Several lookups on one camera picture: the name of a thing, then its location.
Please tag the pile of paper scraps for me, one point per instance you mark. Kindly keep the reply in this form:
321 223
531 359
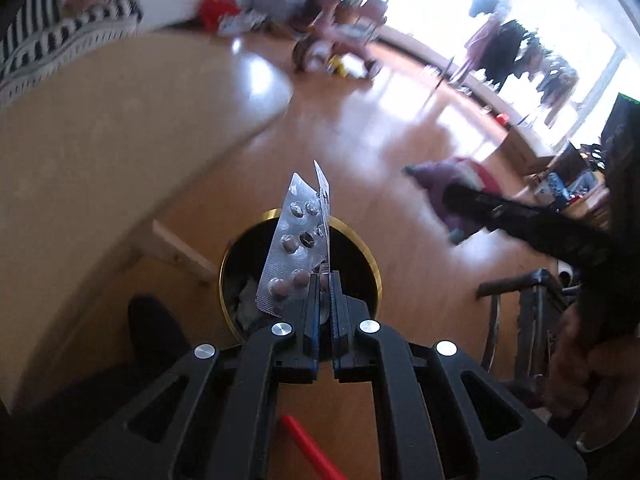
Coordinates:
242 22

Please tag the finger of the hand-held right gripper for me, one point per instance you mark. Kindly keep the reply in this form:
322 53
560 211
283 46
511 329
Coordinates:
500 202
490 220

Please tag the black gold-rimmed bin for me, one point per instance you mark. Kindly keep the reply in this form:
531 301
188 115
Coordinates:
355 270

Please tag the pink tricycle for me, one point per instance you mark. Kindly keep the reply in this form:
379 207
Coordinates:
330 45

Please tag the silver blister pack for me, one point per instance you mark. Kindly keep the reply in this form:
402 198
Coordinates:
292 240

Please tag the purple plush toy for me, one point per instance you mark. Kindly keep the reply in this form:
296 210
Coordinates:
440 180

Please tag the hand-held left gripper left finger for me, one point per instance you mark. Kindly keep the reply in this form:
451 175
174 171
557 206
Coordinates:
310 340

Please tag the red plastic bag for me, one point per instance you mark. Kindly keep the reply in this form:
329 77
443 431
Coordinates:
216 10

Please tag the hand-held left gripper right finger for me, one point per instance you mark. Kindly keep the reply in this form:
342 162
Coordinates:
340 345

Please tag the dark metal chair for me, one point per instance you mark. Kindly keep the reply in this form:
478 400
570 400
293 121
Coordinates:
530 310

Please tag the person's right hand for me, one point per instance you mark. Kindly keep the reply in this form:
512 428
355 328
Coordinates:
570 360

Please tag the clothes drying rack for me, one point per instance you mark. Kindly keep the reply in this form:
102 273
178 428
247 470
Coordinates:
510 45

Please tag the person's dark-clothed leg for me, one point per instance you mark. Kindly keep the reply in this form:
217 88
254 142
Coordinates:
155 325

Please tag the red plastic stick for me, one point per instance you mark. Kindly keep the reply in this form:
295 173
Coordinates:
310 447

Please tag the pale wooden table leg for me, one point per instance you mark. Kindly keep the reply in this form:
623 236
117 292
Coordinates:
175 255

